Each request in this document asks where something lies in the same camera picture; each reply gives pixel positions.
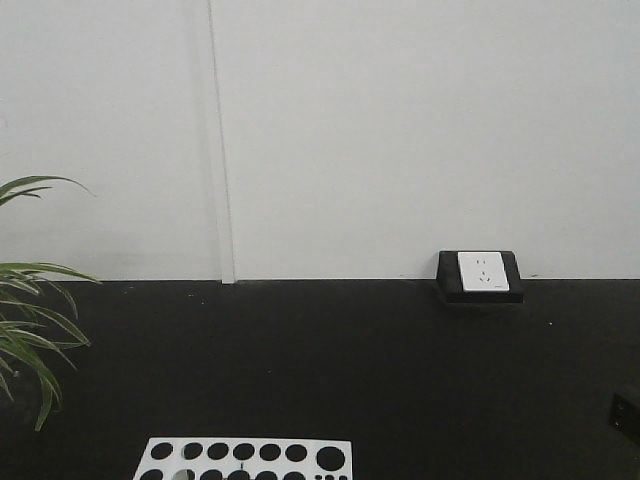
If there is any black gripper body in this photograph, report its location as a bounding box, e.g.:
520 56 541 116
608 385 640 441

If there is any black socket housing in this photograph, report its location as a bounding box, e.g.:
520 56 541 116
436 250 524 304

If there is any white test tube rack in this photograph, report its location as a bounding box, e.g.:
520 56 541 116
134 437 354 479

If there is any green spider plant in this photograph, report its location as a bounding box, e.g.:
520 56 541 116
0 175 103 432

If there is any white wall socket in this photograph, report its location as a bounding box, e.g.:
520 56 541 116
457 251 510 293

